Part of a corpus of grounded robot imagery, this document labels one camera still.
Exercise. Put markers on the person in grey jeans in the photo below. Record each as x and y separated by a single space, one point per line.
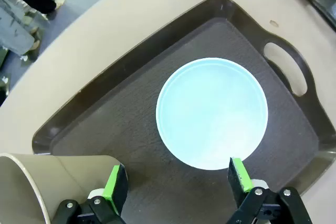
13 32

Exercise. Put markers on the black-green left gripper left finger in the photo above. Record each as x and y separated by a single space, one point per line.
115 190

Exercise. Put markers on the tall brown cup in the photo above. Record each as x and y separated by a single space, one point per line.
39 176

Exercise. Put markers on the light blue bowl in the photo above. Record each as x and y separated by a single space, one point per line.
210 113

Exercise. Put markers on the black-green left gripper right finger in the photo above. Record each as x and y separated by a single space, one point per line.
237 179

